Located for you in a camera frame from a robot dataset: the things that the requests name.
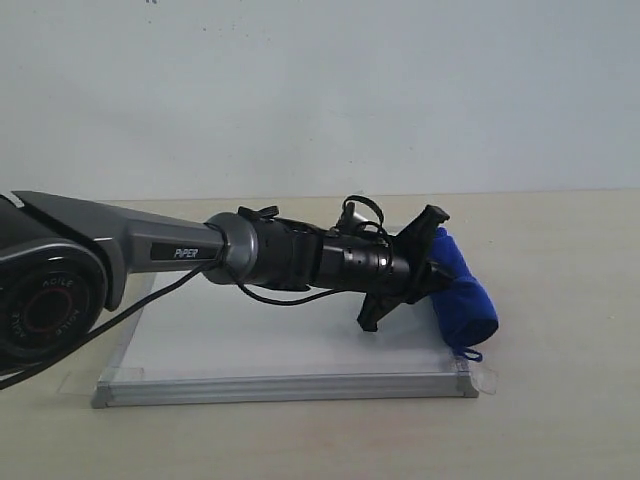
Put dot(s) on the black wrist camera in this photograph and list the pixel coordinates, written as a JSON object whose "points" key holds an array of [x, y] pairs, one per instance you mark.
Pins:
{"points": [[350, 221]]}

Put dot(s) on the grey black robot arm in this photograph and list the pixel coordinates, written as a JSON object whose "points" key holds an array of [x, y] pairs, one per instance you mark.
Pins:
{"points": [[64, 261]]}

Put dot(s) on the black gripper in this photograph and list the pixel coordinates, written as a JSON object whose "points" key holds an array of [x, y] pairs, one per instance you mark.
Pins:
{"points": [[385, 272]]}

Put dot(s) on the blue cloth eraser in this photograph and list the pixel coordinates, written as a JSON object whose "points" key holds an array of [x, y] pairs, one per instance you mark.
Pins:
{"points": [[465, 313]]}

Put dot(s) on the clear tape front left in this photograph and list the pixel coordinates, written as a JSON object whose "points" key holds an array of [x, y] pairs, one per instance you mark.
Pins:
{"points": [[90, 382]]}

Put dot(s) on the clear tape front right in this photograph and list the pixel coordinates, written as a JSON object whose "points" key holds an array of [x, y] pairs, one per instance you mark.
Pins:
{"points": [[473, 376]]}

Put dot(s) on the clear tape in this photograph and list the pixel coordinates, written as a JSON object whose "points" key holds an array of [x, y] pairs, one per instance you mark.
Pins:
{"points": [[473, 376], [90, 382]]}

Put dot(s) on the white board with aluminium frame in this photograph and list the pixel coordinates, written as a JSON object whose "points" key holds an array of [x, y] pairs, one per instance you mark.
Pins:
{"points": [[203, 343]]}

